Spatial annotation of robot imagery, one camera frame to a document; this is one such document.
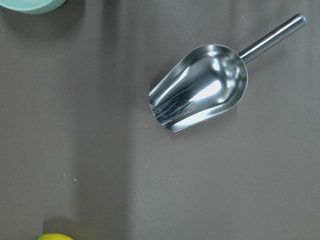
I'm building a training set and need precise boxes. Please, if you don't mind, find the mint green bowl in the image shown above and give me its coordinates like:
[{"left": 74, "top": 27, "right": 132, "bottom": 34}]
[{"left": 0, "top": 0, "right": 66, "bottom": 15}]

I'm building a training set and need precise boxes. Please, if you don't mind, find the yellow lemon left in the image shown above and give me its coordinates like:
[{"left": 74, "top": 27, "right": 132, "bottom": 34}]
[{"left": 36, "top": 233, "right": 74, "bottom": 240}]

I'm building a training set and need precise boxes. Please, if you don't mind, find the stainless steel scoop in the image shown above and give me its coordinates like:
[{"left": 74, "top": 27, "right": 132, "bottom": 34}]
[{"left": 149, "top": 13, "right": 307, "bottom": 132}]

